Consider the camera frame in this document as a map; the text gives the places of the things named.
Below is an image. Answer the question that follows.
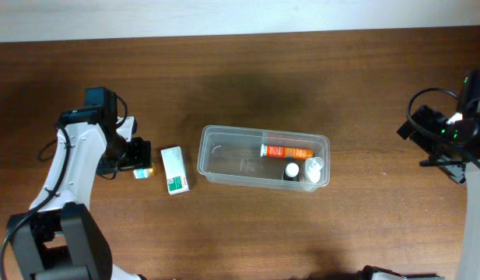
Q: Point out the white squeeze bottle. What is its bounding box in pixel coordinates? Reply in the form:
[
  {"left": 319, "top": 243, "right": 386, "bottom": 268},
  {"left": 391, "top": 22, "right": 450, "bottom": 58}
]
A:
[{"left": 299, "top": 157, "right": 324, "bottom": 184}]

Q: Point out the small blue-labelled gold-cap bottle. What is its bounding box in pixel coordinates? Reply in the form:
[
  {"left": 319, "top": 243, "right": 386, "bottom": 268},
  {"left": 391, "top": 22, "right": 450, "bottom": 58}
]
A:
[{"left": 133, "top": 165, "right": 156, "bottom": 180}]

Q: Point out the white green medicine box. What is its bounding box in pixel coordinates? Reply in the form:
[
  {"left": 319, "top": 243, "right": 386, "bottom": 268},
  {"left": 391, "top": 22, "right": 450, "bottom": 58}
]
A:
[{"left": 161, "top": 146, "right": 190, "bottom": 195}]

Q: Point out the clear plastic container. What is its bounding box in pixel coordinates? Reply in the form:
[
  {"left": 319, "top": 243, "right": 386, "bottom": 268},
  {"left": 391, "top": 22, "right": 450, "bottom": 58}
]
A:
[{"left": 197, "top": 125, "right": 331, "bottom": 192}]

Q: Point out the dark bottle white cap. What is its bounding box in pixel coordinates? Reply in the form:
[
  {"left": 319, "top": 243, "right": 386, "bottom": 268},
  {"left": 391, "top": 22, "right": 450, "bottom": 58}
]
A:
[{"left": 282, "top": 163, "right": 300, "bottom": 181}]

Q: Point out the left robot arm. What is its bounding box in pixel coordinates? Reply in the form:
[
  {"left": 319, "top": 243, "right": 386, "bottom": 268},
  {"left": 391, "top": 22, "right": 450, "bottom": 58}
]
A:
[{"left": 3, "top": 107, "right": 152, "bottom": 279}]

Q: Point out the orange tablet tube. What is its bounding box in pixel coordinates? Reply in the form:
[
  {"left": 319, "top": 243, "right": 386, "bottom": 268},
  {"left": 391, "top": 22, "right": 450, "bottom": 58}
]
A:
[{"left": 260, "top": 144, "right": 314, "bottom": 159}]

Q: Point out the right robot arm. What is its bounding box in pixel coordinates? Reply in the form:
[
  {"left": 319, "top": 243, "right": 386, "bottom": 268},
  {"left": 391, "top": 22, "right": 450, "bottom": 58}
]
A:
[{"left": 406, "top": 108, "right": 480, "bottom": 280}]

